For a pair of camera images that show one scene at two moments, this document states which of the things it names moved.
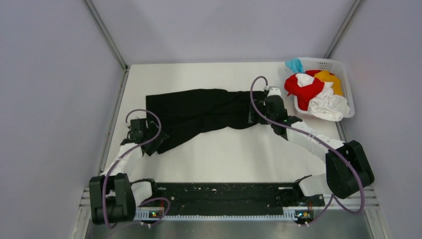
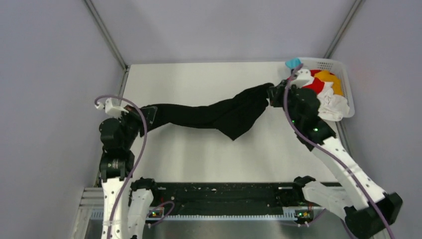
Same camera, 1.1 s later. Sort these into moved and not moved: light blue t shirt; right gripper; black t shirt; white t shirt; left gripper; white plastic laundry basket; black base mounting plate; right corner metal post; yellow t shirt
Moved: right gripper; black t shirt; left gripper
Not moved: white plastic laundry basket; black base mounting plate; white t shirt; light blue t shirt; yellow t shirt; right corner metal post
